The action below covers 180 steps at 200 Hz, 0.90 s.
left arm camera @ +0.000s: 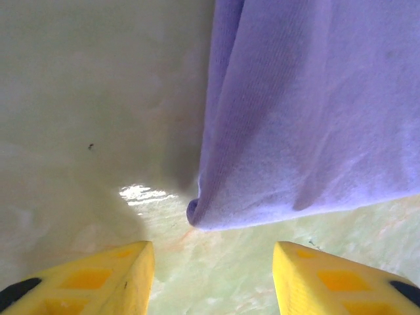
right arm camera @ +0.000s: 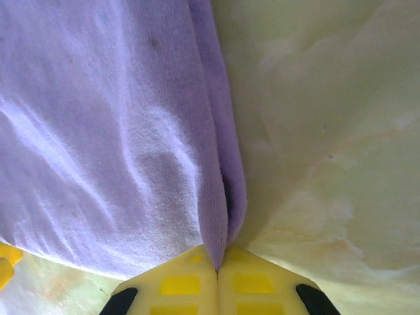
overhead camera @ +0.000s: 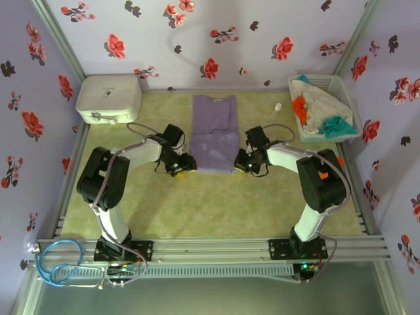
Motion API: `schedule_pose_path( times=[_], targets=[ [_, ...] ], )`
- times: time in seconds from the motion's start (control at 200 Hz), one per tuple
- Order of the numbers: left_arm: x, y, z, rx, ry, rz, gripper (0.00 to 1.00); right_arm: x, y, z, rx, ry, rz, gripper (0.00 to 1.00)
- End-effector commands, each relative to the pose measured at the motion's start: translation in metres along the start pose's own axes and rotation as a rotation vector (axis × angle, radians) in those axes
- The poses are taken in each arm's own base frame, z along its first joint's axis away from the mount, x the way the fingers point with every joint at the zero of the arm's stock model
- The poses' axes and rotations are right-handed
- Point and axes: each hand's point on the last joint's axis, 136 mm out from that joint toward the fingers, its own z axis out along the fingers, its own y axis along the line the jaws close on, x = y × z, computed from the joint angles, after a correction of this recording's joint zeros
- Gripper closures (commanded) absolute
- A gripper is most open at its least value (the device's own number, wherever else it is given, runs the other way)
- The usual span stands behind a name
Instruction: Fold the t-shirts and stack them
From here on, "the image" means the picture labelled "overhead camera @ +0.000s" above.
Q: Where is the purple t-shirt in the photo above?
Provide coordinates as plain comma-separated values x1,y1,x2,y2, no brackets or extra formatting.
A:
189,94,240,174

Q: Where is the orange crumpled cloth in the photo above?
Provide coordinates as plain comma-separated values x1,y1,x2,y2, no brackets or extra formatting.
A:
291,96,308,126

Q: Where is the white crumpled cloth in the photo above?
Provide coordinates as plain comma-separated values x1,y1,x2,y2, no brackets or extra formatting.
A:
290,80,354,137

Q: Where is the teal crumpled cloth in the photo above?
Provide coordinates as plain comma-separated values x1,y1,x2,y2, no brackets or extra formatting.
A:
316,116,358,140

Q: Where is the white plastic lidded box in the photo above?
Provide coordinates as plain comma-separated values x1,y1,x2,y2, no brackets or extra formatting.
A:
75,74,142,125

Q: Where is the white plastic laundry basket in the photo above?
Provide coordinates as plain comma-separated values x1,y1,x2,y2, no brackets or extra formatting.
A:
287,74,364,144

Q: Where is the grey left arm cable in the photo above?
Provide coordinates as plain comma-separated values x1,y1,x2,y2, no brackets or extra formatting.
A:
91,123,150,287

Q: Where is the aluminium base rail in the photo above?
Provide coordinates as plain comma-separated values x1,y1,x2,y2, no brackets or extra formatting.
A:
34,234,391,263

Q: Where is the grey slotted cable duct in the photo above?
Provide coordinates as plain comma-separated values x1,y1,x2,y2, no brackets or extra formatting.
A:
70,264,295,280

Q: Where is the aluminium frame post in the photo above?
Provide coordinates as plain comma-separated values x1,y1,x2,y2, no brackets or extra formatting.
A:
29,0,88,88
333,0,387,78

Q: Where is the blue cable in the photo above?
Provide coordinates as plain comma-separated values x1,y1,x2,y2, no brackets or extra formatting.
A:
34,238,85,289

